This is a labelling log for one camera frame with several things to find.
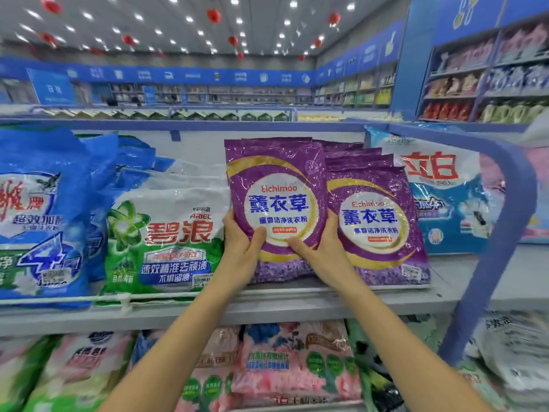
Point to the person's left hand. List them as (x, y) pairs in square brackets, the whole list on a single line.
[(240, 257)]

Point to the person's right hand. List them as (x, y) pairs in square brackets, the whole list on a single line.
[(328, 261)]

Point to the grey blue-framed shelf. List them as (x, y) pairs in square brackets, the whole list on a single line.
[(300, 304)]

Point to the green white Ariel bag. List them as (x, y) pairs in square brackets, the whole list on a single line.
[(163, 244)]

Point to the purple Eichimoo lavender bag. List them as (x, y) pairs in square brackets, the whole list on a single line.
[(364, 162)]

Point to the green leaf-print detergent bag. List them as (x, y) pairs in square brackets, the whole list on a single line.
[(373, 373)]

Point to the blue white detergent bag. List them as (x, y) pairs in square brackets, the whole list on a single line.
[(437, 197)]

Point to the panda pale green bag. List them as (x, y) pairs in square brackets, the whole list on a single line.
[(467, 377)]

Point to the white washing powder bags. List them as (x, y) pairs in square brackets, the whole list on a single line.
[(519, 351)]

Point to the pink blue OMO bag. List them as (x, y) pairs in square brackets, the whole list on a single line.
[(536, 188)]

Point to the plain white detergent bag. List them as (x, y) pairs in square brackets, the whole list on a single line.
[(538, 128)]

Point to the person's right forearm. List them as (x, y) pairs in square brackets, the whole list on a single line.
[(407, 351)]

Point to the person's left forearm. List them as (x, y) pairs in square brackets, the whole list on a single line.
[(171, 356)]

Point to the row of house-shaped cartons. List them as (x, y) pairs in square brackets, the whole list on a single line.
[(171, 115)]

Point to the small blue aisle sign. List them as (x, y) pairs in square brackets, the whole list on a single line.
[(150, 94)]

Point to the row of red bottles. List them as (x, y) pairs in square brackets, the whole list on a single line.
[(446, 111)]

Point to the row of pale yellow bottles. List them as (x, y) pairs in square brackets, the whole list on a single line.
[(510, 112)]

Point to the group of red lanterns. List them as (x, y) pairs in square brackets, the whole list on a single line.
[(213, 15)]

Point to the blue hanging aisle sign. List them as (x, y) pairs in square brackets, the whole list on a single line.
[(53, 87)]

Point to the row of pink packets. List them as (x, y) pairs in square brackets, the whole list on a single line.
[(493, 51)]

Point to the blue icon header signs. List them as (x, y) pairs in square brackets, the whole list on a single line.
[(472, 17)]

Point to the blue back wall sign band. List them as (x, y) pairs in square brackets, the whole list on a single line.
[(193, 75)]

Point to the blue side wall sign band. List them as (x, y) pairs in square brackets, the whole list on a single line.
[(364, 51)]

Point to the blue wall column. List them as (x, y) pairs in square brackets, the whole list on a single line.
[(411, 60)]

